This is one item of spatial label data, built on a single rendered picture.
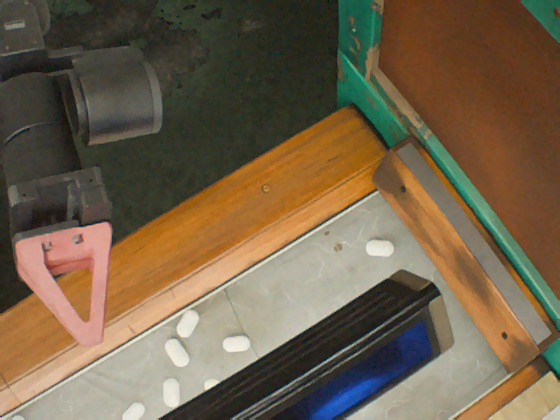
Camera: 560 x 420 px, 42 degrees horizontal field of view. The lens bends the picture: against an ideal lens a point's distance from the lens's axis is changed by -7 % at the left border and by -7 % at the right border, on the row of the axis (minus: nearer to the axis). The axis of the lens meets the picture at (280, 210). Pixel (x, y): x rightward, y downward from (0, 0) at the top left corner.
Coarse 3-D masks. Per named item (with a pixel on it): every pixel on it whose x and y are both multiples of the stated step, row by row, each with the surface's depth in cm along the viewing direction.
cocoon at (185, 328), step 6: (186, 312) 94; (192, 312) 94; (186, 318) 93; (192, 318) 93; (198, 318) 94; (180, 324) 93; (186, 324) 93; (192, 324) 93; (180, 330) 93; (186, 330) 93; (192, 330) 93; (186, 336) 93
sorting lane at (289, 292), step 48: (336, 240) 98; (384, 240) 98; (240, 288) 96; (288, 288) 96; (336, 288) 96; (144, 336) 95; (192, 336) 94; (288, 336) 94; (480, 336) 92; (96, 384) 92; (144, 384) 92; (192, 384) 92; (432, 384) 90; (480, 384) 90
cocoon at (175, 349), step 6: (168, 342) 92; (174, 342) 92; (168, 348) 92; (174, 348) 92; (180, 348) 92; (168, 354) 92; (174, 354) 91; (180, 354) 91; (186, 354) 92; (174, 360) 91; (180, 360) 91; (186, 360) 92
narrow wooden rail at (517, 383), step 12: (540, 360) 88; (516, 372) 88; (528, 372) 88; (540, 372) 87; (552, 372) 87; (504, 384) 87; (516, 384) 87; (528, 384) 87; (492, 396) 87; (504, 396) 87; (516, 396) 87; (468, 408) 87; (480, 408) 86; (492, 408) 86
